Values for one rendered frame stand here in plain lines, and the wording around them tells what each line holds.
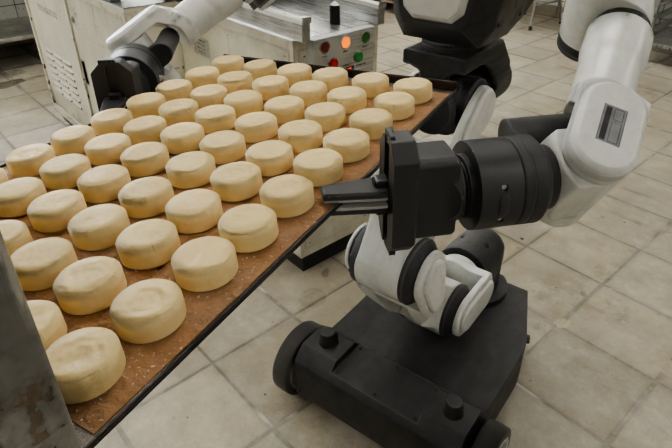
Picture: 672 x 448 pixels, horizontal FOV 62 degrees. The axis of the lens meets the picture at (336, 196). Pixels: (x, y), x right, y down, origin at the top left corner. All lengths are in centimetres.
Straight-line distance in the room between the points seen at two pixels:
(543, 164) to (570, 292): 158
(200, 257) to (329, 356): 103
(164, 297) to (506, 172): 31
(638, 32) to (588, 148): 20
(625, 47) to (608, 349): 136
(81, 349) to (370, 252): 80
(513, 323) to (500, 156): 116
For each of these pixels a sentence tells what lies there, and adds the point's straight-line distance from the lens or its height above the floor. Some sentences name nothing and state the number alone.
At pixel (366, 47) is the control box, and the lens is 177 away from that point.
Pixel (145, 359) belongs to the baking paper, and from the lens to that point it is 41.
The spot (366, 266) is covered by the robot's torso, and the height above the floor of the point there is 57.
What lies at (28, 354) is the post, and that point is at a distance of 29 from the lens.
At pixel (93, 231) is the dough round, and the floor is 100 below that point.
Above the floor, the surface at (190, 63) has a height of 63.
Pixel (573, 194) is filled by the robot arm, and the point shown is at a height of 100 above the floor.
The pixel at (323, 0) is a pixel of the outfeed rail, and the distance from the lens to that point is 196.
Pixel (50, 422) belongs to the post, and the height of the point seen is 104.
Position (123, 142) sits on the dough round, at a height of 100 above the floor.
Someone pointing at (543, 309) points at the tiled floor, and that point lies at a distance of 201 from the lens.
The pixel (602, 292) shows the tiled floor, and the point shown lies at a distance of 215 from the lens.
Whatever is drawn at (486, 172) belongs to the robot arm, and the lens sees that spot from 52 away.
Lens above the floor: 127
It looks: 31 degrees down
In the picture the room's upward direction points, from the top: straight up
